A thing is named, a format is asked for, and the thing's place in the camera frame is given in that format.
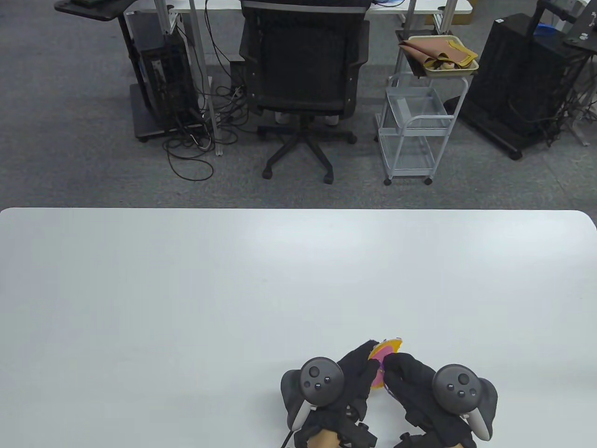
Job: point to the grey hand controller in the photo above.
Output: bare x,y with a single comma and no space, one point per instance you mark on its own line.
321,378
459,387

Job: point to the person's left hand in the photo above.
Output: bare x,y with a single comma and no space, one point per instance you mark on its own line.
357,373

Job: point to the grey left hand controller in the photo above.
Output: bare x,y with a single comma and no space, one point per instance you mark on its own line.
321,378

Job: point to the yellow felt square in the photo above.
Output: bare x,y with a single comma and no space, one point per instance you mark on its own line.
389,346

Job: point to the person's right hand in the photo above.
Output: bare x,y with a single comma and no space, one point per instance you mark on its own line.
413,387

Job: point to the black equipment cart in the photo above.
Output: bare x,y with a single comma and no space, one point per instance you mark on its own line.
517,74

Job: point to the black office chair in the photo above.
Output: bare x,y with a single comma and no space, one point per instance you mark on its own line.
303,65

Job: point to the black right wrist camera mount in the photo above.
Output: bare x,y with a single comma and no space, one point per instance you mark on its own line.
419,441

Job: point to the pink felt button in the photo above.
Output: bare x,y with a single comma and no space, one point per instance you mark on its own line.
378,373

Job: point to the person's left forearm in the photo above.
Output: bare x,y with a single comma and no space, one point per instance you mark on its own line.
324,439

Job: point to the white desk with aluminium legs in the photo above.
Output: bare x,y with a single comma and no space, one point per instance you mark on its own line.
186,5

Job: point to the black side stand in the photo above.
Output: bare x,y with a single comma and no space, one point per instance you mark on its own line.
93,7

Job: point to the black computer tower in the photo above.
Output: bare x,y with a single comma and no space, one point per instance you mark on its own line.
165,74

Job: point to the brown cloth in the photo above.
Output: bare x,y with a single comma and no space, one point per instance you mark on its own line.
429,51

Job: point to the beige plastic tray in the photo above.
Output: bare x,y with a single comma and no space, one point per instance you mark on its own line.
466,69

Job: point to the grey right hand controller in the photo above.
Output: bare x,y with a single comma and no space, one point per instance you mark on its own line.
459,387

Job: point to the cardboard box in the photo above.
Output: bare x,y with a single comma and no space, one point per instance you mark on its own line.
459,18

